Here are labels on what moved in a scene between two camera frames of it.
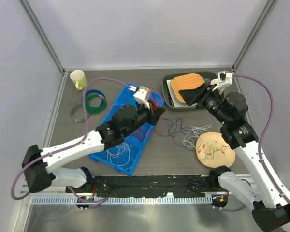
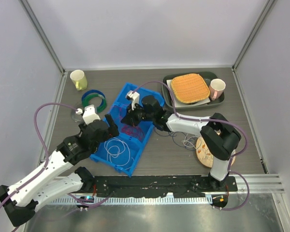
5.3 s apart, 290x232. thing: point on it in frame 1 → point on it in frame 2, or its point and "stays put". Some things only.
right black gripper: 191,96 → 130,118
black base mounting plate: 184,186 stays put
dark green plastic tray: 208,77 stays put
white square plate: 177,103 stays put
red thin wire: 157,110 → 136,133
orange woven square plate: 188,81 stays put
